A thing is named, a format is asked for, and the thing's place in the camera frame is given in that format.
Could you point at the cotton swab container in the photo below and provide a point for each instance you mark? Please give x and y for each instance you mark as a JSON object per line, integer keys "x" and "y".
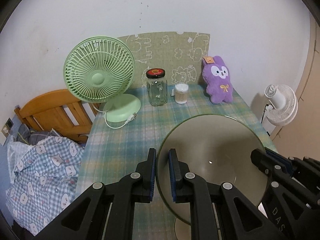
{"x": 181, "y": 93}

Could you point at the plaid tablecloth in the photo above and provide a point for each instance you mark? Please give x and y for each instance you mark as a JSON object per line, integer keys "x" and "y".
{"x": 110, "y": 154}

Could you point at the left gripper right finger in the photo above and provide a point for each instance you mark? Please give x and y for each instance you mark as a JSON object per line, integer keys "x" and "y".
{"x": 216, "y": 211}

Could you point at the purple plush bunny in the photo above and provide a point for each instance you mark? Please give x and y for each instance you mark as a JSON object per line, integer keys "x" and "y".
{"x": 217, "y": 77}

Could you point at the grey striped pillow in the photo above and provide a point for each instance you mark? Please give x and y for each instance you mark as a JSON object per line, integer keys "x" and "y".
{"x": 30, "y": 136}

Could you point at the blue checkered blanket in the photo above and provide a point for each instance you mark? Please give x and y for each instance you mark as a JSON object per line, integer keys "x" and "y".
{"x": 43, "y": 180}

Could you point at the green cartoon wall mat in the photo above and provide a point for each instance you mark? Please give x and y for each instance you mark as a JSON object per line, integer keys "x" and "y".
{"x": 178, "y": 53}

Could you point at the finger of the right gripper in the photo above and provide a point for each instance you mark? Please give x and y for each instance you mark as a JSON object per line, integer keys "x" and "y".
{"x": 266, "y": 161}
{"x": 274, "y": 158}

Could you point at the wooden bed headboard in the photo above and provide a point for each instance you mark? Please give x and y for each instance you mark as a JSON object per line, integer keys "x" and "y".
{"x": 58, "y": 110}

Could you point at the green desk fan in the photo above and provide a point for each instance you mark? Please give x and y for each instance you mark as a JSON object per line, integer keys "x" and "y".
{"x": 101, "y": 69}

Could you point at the white standing fan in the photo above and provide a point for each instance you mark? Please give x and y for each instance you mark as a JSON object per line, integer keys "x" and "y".
{"x": 283, "y": 104}

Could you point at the wall power socket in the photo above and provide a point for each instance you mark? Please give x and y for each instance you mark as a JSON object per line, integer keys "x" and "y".
{"x": 7, "y": 127}

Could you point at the white red pattern plate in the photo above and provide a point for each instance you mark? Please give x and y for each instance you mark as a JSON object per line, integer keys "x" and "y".
{"x": 262, "y": 210}

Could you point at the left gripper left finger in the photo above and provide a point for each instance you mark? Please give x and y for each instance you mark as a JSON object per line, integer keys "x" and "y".
{"x": 105, "y": 211}

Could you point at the glass jar black lid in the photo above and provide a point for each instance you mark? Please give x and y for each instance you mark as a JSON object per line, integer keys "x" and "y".
{"x": 157, "y": 87}

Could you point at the floral bowl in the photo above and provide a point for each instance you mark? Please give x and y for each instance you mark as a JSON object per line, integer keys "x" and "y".
{"x": 218, "y": 148}
{"x": 182, "y": 230}

